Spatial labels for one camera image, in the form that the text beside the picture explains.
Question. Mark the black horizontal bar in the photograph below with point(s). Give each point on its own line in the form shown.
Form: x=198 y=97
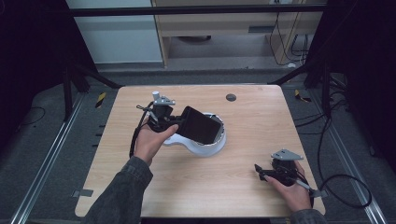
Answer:
x=186 y=11

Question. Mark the person's right hand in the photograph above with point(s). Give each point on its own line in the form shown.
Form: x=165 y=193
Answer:
x=294 y=194

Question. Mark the yellow black striped tape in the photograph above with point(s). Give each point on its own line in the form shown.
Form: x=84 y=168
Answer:
x=100 y=100
x=300 y=96

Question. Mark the light wooden desk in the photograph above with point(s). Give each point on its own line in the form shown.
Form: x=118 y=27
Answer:
x=218 y=25

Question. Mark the black metal stand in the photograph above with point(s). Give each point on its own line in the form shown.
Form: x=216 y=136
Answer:
x=326 y=93
x=67 y=93

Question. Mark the grey tape piece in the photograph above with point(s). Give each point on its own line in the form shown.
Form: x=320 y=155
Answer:
x=320 y=193
x=82 y=193

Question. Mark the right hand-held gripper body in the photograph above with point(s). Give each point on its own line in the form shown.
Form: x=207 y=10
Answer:
x=284 y=171

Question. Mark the dark curtain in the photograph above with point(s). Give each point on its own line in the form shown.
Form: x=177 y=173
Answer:
x=367 y=62
x=31 y=62

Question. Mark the person's left hand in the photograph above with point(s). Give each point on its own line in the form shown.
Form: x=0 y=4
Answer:
x=149 y=144

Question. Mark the white key stand with tray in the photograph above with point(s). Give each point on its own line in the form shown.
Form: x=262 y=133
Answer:
x=202 y=150

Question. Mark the white cabinet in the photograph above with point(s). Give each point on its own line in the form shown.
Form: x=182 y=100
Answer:
x=121 y=40

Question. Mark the black leather wallet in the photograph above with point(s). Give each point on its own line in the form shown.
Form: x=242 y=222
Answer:
x=200 y=124

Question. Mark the aluminium floor rail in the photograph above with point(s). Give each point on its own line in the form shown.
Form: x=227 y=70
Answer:
x=46 y=155
x=351 y=155

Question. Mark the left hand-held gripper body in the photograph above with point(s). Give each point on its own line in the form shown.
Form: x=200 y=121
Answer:
x=160 y=118

